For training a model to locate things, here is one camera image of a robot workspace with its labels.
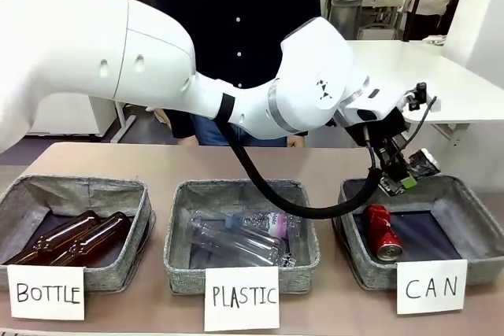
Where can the red crushed drink can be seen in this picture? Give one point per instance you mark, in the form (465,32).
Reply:
(384,233)

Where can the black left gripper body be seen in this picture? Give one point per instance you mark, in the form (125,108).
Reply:
(378,127)

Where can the grey chair back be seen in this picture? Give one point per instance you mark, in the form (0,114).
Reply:
(374,32)

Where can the brown glass bottle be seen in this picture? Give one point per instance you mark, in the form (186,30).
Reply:
(102,233)
(59,237)

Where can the large white table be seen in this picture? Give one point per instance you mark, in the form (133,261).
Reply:
(453,72)

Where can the white paper label BOTTLE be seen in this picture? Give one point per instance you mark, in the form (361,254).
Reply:
(47,308)

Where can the grey fabric basket plastic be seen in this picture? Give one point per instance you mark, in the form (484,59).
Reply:
(179,269)

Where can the large clear plastic bottle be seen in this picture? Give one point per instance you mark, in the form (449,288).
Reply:
(244,245)

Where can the grey fabric basket bottle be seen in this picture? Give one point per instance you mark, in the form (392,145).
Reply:
(118,277)

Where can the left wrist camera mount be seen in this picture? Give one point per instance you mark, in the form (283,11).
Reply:
(421,92)

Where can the person's right hand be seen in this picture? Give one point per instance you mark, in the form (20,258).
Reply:
(186,142)

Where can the person's left hand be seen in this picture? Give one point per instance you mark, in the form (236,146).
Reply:
(296,142)

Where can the crushed bottle with pink label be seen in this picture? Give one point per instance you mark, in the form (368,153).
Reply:
(275,222)

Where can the grey fabric basket can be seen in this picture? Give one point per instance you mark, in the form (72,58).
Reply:
(370,273)

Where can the white desk with wooden top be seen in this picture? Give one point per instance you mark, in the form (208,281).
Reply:
(102,115)

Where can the white paper label CAN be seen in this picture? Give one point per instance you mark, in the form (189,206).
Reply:
(431,304)

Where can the crushed dark silver can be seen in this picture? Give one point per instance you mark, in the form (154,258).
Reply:
(425,163)

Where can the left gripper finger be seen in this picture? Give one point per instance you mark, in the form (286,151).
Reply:
(391,188)
(407,180)

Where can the white paper label PLASTIC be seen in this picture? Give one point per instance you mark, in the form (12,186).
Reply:
(242,318)

